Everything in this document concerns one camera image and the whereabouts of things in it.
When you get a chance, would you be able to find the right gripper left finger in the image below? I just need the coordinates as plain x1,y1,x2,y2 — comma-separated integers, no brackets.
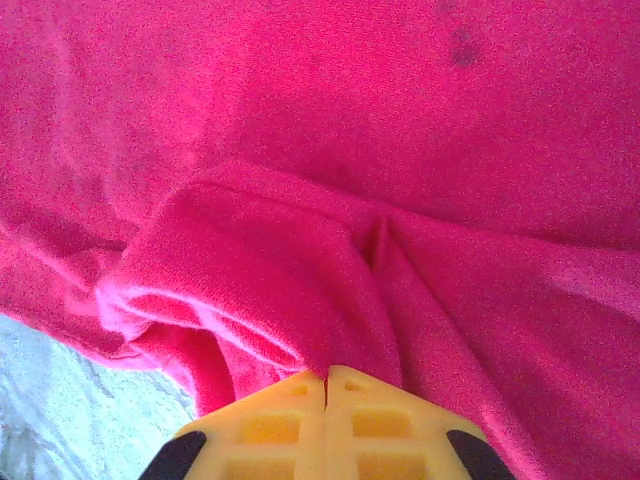
142,370,326,480

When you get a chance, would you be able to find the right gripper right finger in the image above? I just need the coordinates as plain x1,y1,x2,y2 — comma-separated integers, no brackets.
324,364,516,480

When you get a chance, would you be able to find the red t-shirt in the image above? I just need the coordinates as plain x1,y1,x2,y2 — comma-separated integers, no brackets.
0,0,640,480

